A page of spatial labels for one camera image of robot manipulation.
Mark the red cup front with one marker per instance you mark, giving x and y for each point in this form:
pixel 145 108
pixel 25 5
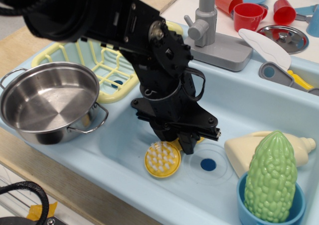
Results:
pixel 248 16

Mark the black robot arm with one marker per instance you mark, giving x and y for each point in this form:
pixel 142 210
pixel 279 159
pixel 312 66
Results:
pixel 158 55

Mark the yellow dish rack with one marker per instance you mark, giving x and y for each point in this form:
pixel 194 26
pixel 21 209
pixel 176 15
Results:
pixel 115 74

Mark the light blue toy sink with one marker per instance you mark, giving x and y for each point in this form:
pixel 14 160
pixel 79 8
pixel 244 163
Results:
pixel 203 190

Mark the stainless steel pot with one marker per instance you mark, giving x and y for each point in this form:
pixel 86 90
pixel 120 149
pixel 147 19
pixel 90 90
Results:
pixel 52 103

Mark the green toy bitter gourd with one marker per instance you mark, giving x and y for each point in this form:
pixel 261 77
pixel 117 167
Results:
pixel 271 179

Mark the yellow toy utensil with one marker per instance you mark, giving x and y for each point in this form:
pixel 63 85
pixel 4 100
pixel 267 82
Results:
pixel 300 81

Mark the red cup lying left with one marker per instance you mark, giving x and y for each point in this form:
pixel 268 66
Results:
pixel 227 6

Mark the grey toy utensil handle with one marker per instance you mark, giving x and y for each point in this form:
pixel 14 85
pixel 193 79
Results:
pixel 272 72

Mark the steel pot lid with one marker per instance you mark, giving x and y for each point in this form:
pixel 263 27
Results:
pixel 290 39

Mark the yellow tape piece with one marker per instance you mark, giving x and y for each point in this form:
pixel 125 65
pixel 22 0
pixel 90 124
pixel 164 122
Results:
pixel 35 211

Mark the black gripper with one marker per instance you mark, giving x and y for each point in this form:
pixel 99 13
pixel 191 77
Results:
pixel 182 119

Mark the grey toy faucet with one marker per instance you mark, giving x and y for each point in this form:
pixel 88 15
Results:
pixel 213 48

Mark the light blue cup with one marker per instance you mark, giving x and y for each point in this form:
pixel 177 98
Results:
pixel 313 26

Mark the red cup right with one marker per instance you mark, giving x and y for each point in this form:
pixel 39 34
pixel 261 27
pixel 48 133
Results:
pixel 284 13

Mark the blue utensil handle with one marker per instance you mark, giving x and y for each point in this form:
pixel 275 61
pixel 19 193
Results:
pixel 307 10

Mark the cream toy soap bottle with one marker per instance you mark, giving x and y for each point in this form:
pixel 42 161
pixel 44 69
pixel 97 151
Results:
pixel 240 150

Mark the blue plastic cup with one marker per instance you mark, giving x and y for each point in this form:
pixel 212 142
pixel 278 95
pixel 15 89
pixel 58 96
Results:
pixel 295 217

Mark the yellow dish brush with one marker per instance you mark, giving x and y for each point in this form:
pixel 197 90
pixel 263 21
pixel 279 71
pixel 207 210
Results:
pixel 163 158

